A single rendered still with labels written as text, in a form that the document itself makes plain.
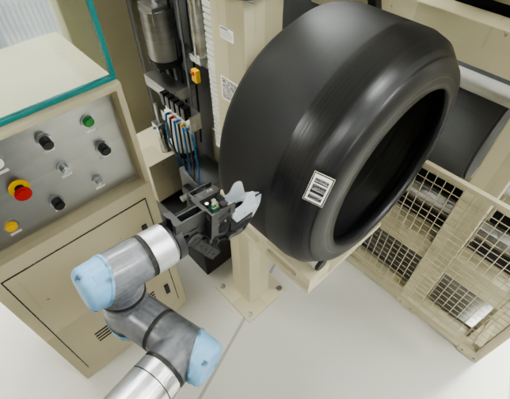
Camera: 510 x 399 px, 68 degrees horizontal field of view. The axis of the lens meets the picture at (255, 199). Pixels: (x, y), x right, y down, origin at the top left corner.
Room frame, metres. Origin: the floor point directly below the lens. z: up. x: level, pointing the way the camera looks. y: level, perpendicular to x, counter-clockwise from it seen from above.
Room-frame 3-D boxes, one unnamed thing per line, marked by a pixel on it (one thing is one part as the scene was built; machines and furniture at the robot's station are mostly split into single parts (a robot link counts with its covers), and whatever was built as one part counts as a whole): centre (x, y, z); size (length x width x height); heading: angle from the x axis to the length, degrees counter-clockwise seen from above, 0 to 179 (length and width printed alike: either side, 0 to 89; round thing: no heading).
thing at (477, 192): (0.83, -0.57, 0.65); 0.90 x 0.02 x 0.70; 43
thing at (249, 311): (0.95, 0.02, 0.01); 0.27 x 0.27 x 0.02; 43
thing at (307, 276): (0.68, -0.06, 0.84); 0.36 x 0.09 x 0.06; 43
